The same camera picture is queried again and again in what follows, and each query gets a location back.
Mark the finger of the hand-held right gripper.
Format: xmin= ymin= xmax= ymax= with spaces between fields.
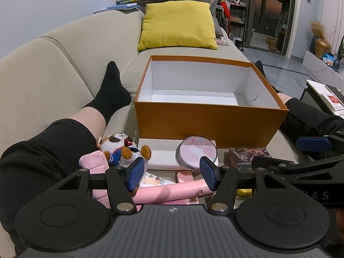
xmin=296 ymin=130 xmax=344 ymax=156
xmin=251 ymin=156 xmax=299 ymax=176

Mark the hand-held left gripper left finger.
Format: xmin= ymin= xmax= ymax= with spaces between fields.
xmin=54 ymin=157 xmax=147 ymax=214

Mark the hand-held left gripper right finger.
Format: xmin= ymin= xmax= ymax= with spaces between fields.
xmin=199 ymin=156 xmax=293 ymax=215

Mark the dark patterned card box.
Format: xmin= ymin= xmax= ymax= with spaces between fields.
xmin=228 ymin=147 xmax=272 ymax=174

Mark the round floral compact mirror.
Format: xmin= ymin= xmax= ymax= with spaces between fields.
xmin=175 ymin=136 xmax=219 ymax=170

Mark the white box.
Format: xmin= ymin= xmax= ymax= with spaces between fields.
xmin=138 ymin=138 xmax=219 ymax=170

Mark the plush dog toy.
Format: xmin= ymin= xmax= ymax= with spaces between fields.
xmin=97 ymin=132 xmax=153 ymax=167

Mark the pink handheld fan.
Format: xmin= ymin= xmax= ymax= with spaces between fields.
xmin=134 ymin=170 xmax=213 ymax=205

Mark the pink plush pouch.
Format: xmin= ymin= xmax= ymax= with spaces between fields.
xmin=78 ymin=150 xmax=113 ymax=209

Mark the orange cardboard box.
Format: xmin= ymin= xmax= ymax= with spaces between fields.
xmin=134 ymin=55 xmax=289 ymax=149

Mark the floral printed card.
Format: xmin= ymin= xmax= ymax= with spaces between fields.
xmin=140 ymin=170 xmax=179 ymax=187

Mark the dark coffee table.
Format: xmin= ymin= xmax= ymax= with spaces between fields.
xmin=299 ymin=79 xmax=344 ymax=117

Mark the white low cabinet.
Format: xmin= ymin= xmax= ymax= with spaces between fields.
xmin=302 ymin=50 xmax=344 ymax=82

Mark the gold vase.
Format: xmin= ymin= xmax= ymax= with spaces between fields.
xmin=315 ymin=38 xmax=332 ymax=59

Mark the person's left leg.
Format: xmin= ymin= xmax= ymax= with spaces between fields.
xmin=0 ymin=61 xmax=132 ymax=256

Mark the brown bag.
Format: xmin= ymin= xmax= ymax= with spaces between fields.
xmin=266 ymin=36 xmax=278 ymax=51

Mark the dried flower bunch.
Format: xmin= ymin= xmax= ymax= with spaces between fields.
xmin=310 ymin=20 xmax=326 ymax=39

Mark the beige sofa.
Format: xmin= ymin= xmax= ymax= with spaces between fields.
xmin=0 ymin=9 xmax=299 ymax=258

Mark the houndstooth cushion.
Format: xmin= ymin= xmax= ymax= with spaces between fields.
xmin=212 ymin=17 xmax=224 ymax=38

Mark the black rolling cart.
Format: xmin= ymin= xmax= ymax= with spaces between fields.
xmin=215 ymin=0 xmax=247 ymax=51

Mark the yellow cushion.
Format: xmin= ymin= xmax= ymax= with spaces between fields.
xmin=138 ymin=1 xmax=218 ymax=51

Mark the red cloth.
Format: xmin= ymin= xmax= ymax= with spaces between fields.
xmin=220 ymin=1 xmax=232 ymax=29

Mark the blue book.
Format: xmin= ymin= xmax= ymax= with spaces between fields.
xmin=106 ymin=3 xmax=138 ymax=10

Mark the grey plush rabbit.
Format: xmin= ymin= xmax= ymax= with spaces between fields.
xmin=210 ymin=0 xmax=222 ymax=19

